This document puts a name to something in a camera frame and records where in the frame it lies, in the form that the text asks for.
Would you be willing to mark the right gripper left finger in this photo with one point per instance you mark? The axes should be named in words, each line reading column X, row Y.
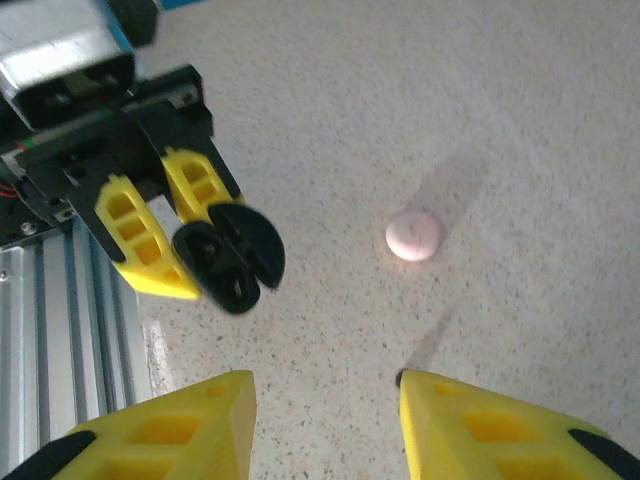
column 225, row 425

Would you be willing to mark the black earbud charging case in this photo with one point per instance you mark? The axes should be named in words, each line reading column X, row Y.
column 235, row 260

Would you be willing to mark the aluminium slotted cross rail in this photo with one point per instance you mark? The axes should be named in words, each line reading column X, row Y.
column 50, row 325

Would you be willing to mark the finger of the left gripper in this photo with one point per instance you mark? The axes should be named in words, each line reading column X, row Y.
column 175, row 200
column 150, row 280

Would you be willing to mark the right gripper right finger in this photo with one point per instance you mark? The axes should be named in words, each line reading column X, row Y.
column 435, row 440

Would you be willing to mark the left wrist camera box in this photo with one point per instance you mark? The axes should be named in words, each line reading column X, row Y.
column 60, row 55

